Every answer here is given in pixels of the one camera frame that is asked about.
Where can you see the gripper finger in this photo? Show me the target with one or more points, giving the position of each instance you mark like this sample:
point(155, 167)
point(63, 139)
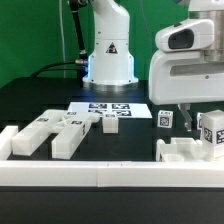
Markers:
point(184, 109)

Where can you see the white sheet with tags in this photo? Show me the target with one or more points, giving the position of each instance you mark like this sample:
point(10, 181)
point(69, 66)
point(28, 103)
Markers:
point(123, 110)

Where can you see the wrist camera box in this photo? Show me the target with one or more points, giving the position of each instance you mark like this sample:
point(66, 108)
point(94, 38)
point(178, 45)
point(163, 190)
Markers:
point(187, 35)

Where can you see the white chair back piece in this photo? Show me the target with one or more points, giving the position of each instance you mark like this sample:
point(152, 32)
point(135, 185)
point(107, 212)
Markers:
point(70, 128)

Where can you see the white U-shaped fence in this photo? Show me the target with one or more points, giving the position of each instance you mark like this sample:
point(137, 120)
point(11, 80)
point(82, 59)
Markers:
point(104, 174)

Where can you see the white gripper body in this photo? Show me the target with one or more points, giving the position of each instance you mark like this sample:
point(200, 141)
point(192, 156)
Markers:
point(185, 77)

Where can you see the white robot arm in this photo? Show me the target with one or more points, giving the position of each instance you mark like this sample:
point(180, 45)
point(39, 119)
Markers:
point(111, 66)

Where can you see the white chair seat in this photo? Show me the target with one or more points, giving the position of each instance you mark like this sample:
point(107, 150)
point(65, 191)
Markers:
point(180, 150)

